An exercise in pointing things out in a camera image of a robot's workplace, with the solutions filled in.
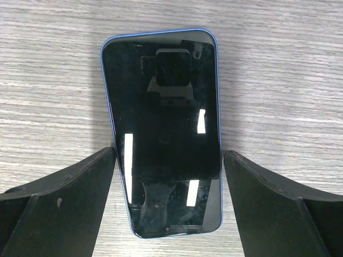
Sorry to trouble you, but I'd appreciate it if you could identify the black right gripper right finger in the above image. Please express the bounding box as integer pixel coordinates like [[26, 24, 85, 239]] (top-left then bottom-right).
[[224, 150, 342, 256]]

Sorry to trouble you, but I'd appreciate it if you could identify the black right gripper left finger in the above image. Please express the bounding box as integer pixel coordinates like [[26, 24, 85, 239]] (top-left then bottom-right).
[[1, 147, 116, 256]]

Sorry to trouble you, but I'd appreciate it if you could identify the blue smartphone black screen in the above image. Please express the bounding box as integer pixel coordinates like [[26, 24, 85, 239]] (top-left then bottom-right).
[[100, 28, 222, 238]]

